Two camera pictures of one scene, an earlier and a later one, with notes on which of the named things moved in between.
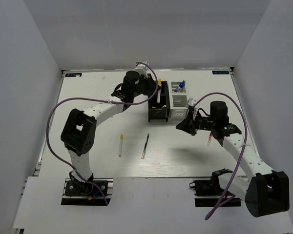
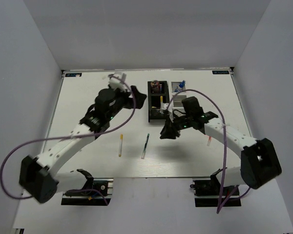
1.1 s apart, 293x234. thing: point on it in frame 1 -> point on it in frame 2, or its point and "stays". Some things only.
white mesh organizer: (178, 101) stays
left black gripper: (152, 85) -> (126, 95)
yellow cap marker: (120, 146) stays
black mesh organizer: (160, 110) stays
